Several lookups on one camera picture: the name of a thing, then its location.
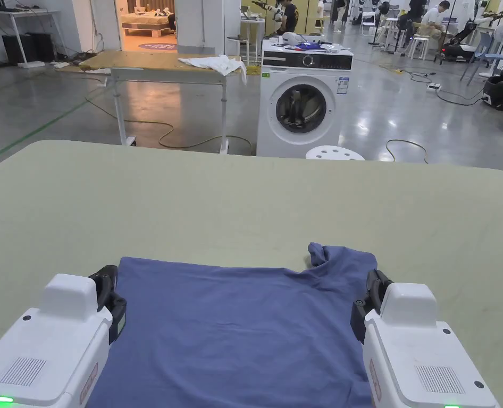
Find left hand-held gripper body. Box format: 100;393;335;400
0;273;127;408

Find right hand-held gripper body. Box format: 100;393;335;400
349;283;501;408

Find dark blue shirt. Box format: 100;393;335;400
85;242;379;408

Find bed with pale green sheet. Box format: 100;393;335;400
0;139;503;408

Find white round stool with holes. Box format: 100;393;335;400
305;145;366;162

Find white washing machine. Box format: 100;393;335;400
256;32;355;159

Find wooden table with white cloth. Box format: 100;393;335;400
78;49;249;155

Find black computer towers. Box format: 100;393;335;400
1;32;56;66

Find wooden pallet bed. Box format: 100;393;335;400
120;12;177;37

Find white desk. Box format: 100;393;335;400
0;6;64;69

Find white round table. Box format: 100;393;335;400
240;16;267;65

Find yellow cable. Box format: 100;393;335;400
84;97;253;155
385;139;430;165

